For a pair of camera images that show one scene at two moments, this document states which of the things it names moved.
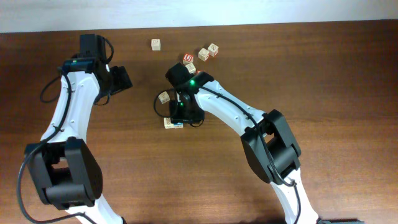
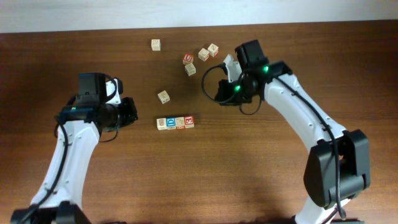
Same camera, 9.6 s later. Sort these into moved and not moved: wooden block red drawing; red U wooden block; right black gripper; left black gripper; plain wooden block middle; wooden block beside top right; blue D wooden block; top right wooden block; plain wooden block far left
Moved: wooden block red drawing; right black gripper; blue D wooden block; left black gripper
Not moved: plain wooden block middle; top right wooden block; plain wooden block far left; wooden block beside top right; red U wooden block
